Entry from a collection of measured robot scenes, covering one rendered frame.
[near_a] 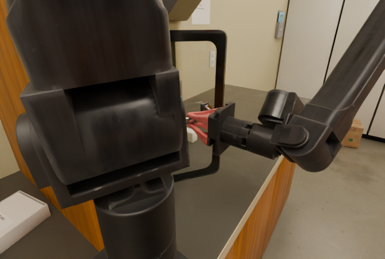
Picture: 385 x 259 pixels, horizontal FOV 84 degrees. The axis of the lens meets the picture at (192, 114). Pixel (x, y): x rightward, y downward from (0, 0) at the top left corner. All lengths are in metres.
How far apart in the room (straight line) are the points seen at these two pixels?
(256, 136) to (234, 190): 0.32
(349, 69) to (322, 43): 2.93
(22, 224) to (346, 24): 3.32
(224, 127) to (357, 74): 0.22
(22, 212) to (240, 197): 0.56
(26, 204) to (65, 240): 0.15
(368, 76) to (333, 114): 0.08
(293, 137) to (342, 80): 0.12
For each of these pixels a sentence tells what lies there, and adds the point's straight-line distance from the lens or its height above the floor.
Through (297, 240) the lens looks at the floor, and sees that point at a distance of 1.89.
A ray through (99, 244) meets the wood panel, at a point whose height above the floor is 0.97.
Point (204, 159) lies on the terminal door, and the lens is 0.62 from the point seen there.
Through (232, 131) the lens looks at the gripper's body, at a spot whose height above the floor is 1.21.
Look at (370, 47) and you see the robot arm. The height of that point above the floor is 1.37.
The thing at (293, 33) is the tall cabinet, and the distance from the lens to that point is 3.40.
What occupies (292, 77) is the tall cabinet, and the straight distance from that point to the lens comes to 3.45.
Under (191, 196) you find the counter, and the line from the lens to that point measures 0.66.
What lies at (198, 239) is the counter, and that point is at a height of 0.94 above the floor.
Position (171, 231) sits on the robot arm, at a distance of 0.18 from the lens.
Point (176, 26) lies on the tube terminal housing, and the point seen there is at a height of 1.39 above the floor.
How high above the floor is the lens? 1.40
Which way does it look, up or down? 23 degrees down
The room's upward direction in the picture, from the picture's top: straight up
